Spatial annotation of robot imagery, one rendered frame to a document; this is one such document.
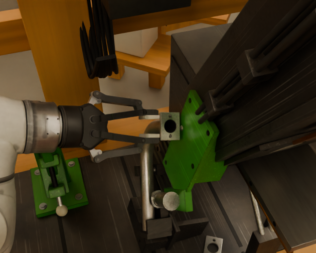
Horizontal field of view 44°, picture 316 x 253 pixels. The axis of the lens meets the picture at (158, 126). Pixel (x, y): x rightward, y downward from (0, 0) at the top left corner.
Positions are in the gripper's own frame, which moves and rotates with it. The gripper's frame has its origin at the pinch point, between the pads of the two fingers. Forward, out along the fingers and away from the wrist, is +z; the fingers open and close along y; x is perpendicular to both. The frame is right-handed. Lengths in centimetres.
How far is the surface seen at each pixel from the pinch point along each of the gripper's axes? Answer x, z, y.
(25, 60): 228, 18, 53
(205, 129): -11.7, 3.1, -0.7
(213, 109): -21.0, -2.1, 2.1
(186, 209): -3.0, 4.5, -16.5
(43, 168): 24.1, -16.9, -9.1
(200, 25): 190, 148, 85
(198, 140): -9.1, 3.4, -2.8
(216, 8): 15.9, 27.7, 32.1
